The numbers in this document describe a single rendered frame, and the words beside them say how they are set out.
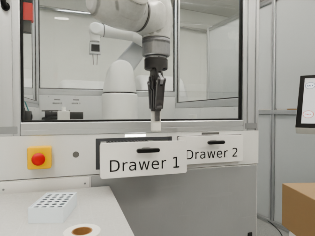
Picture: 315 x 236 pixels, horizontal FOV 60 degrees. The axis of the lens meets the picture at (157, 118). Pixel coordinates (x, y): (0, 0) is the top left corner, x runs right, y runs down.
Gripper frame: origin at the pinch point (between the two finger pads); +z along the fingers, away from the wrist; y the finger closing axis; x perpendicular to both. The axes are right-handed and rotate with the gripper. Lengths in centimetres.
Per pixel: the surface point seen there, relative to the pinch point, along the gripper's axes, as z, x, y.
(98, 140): 7.5, 16.8, 16.1
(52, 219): 22.7, 30.4, -15.1
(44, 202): 20.1, 32.6, -10.1
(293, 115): 1, -150, 98
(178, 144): 7.9, -8.4, 1.1
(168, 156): 11.9, -4.7, 1.1
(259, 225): 100, -135, 120
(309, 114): -2, -70, 7
